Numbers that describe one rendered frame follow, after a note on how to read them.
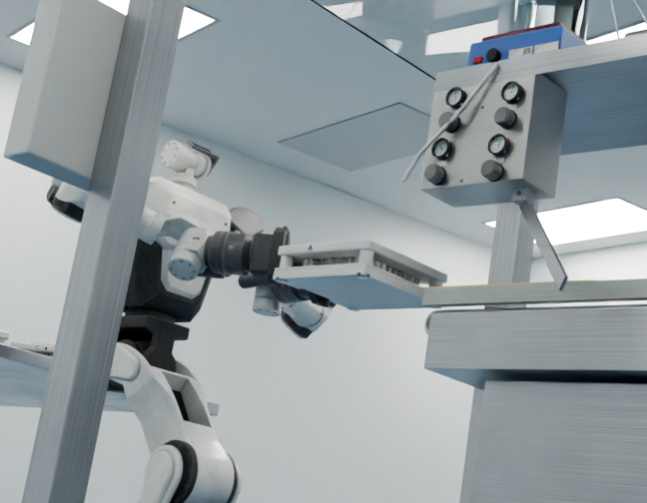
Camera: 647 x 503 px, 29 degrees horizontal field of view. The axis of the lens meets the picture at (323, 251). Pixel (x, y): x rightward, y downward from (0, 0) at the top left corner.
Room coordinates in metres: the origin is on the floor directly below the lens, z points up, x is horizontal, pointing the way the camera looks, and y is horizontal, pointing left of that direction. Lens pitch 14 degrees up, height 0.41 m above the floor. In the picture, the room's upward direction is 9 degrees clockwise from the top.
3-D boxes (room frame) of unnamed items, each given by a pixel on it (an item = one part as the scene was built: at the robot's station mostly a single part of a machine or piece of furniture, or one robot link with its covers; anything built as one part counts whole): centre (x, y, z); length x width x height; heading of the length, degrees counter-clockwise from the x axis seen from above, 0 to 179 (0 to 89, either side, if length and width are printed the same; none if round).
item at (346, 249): (2.43, -0.08, 1.02); 0.25 x 0.24 x 0.02; 135
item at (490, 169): (2.02, -0.26, 1.12); 0.03 x 0.03 x 0.04; 46
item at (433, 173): (2.11, -0.17, 1.13); 0.03 x 0.03 x 0.05; 46
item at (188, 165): (2.88, 0.36, 1.30); 0.10 x 0.07 x 0.09; 135
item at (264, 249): (2.49, 0.14, 1.02); 0.12 x 0.10 x 0.13; 77
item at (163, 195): (2.93, 0.40, 1.10); 0.34 x 0.30 x 0.36; 135
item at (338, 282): (2.43, -0.08, 0.97); 0.24 x 0.24 x 0.02; 45
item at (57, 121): (1.72, 0.38, 1.03); 0.17 x 0.06 x 0.26; 136
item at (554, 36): (2.15, -0.34, 1.37); 0.21 x 0.20 x 0.09; 136
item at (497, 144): (2.02, -0.27, 1.16); 0.04 x 0.01 x 0.04; 46
